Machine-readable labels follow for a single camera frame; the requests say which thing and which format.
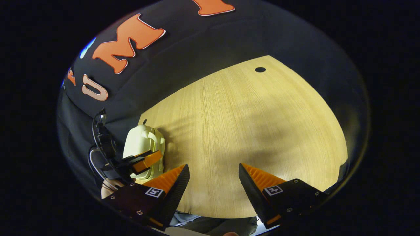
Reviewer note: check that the pale yellow suitcase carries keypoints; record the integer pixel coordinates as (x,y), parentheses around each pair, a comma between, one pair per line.
(139,144)

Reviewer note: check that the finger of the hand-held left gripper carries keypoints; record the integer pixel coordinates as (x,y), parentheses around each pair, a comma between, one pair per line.
(149,161)

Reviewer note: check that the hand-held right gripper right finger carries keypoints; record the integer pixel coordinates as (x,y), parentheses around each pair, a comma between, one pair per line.
(254,196)

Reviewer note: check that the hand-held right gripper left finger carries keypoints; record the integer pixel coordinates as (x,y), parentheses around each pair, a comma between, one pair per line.
(172,200)

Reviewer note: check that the black backdrop cloth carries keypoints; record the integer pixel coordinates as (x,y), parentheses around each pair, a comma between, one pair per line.
(183,46)

